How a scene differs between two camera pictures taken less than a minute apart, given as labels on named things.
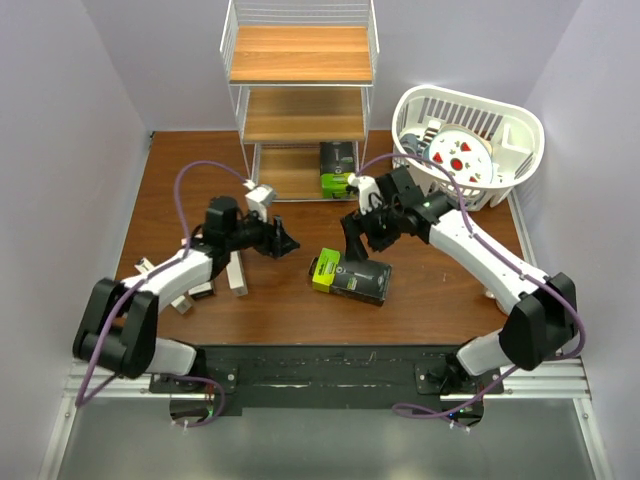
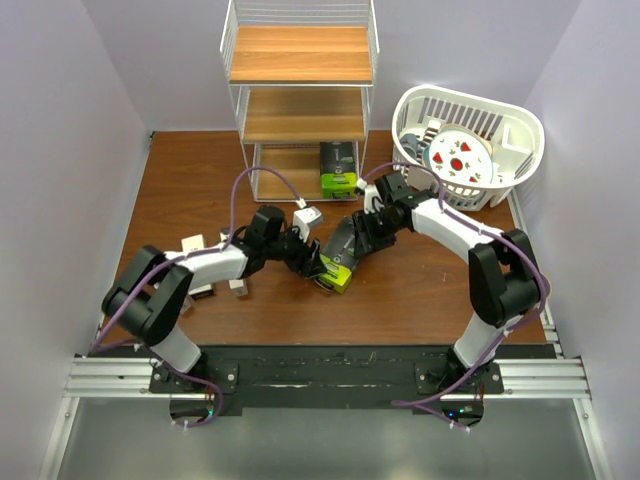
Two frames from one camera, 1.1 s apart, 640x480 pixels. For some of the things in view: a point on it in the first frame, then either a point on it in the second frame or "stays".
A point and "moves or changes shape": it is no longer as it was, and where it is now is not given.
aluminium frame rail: x=562 y=378 stays
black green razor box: x=358 y=279 moves or changes shape
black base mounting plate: x=321 y=376 stays
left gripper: x=270 y=234 to x=307 y=261
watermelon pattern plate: x=463 y=154 stays
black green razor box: x=336 y=164 stays
